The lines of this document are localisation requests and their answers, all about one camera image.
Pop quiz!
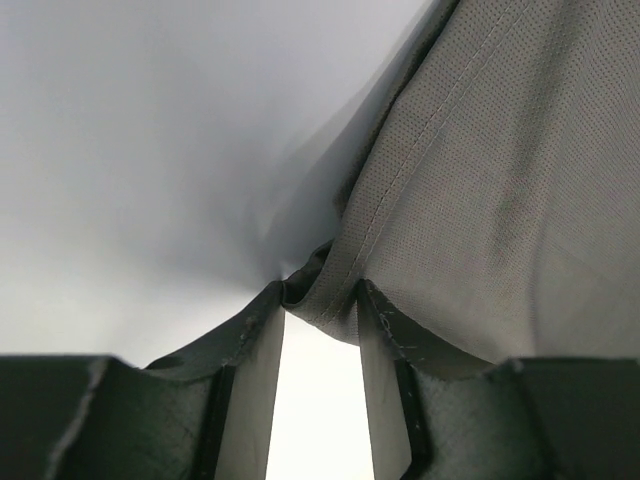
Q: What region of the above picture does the dark grey t shirt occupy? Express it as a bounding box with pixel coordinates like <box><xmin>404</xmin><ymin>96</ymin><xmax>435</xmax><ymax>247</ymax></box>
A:
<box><xmin>285</xmin><ymin>1</ymin><xmax>639</xmax><ymax>362</ymax></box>

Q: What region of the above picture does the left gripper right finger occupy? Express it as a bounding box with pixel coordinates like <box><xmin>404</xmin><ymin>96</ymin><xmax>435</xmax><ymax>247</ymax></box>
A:
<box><xmin>356</xmin><ymin>281</ymin><xmax>639</xmax><ymax>479</ymax></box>

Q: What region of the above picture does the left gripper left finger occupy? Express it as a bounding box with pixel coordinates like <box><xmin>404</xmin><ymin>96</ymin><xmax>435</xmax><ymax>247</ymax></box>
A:
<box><xmin>1</xmin><ymin>281</ymin><xmax>284</xmax><ymax>479</ymax></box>

